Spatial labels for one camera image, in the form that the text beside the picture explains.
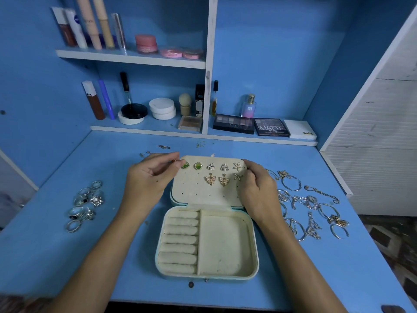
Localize person's left hand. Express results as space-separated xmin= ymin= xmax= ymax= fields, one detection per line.
xmin=120 ymin=152 xmax=185 ymax=222

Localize person's right hand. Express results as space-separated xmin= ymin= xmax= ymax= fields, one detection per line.
xmin=236 ymin=160 xmax=288 ymax=229

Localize pile of small earrings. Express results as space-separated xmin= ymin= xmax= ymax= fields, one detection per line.
xmin=138 ymin=144 xmax=172 ymax=158

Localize pile of silver rings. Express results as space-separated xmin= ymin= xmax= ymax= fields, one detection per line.
xmin=64 ymin=180 xmax=105 ymax=233

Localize pile of silver bracelets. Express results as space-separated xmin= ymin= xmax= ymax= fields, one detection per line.
xmin=266 ymin=168 xmax=350 ymax=242

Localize cream jewellery box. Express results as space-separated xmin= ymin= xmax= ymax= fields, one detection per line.
xmin=154 ymin=155 xmax=260 ymax=281

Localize person's left forearm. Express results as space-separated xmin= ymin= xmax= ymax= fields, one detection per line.
xmin=49 ymin=208 xmax=151 ymax=313

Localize person's right forearm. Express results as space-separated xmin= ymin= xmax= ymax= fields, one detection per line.
xmin=264 ymin=215 xmax=346 ymax=313

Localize white flat box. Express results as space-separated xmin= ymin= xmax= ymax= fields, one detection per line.
xmin=284 ymin=119 xmax=318 ymax=141

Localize black lettered eyeshadow palette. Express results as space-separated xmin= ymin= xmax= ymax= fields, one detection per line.
xmin=253 ymin=118 xmax=291 ymax=137

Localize square brown powder compact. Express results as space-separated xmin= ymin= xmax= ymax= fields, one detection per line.
xmin=178 ymin=115 xmax=203 ymax=133

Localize dark eyeshadow palette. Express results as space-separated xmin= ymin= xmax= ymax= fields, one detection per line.
xmin=213 ymin=114 xmax=255 ymax=134

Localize white round cream jar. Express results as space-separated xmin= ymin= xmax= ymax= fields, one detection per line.
xmin=149 ymin=97 xmax=177 ymax=120

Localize small pink perfume bottle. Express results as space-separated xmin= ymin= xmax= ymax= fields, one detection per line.
xmin=242 ymin=93 xmax=258 ymax=119

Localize beige makeup sponge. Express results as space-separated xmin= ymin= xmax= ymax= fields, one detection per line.
xmin=179 ymin=93 xmax=193 ymax=117

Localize blue cosmetic tube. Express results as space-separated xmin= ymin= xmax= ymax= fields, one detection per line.
xmin=98 ymin=79 xmax=116 ymax=120

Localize brown lipstick tube white cap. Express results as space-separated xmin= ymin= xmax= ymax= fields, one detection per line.
xmin=82 ymin=80 xmax=106 ymax=121

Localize black makeup brush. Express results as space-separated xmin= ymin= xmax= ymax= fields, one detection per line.
xmin=120 ymin=72 xmax=133 ymax=106

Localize black cosmetic bottle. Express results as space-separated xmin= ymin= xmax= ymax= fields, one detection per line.
xmin=195 ymin=84 xmax=205 ymax=117

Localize thin dark cosmetic bottle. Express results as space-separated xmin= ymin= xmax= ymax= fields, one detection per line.
xmin=211 ymin=80 xmax=219 ymax=117

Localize white slatted cabinet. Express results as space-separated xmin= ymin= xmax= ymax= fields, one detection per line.
xmin=321 ymin=3 xmax=417 ymax=216

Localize white framed marbled panel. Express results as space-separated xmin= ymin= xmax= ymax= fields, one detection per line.
xmin=0 ymin=148 xmax=39 ymax=229

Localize pink round jar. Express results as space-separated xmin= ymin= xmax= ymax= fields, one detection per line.
xmin=135 ymin=34 xmax=159 ymax=54

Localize white shelf unit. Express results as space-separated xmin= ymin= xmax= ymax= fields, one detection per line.
xmin=55 ymin=0 xmax=318 ymax=147

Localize short beige cosmetic tube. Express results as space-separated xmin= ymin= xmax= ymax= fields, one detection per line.
xmin=93 ymin=0 xmax=116 ymax=50

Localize white tube blue label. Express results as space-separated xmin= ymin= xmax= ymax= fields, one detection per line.
xmin=64 ymin=8 xmax=89 ymax=50

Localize tall beige cosmetic tube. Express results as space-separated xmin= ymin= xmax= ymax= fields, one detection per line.
xmin=76 ymin=0 xmax=104 ymax=51

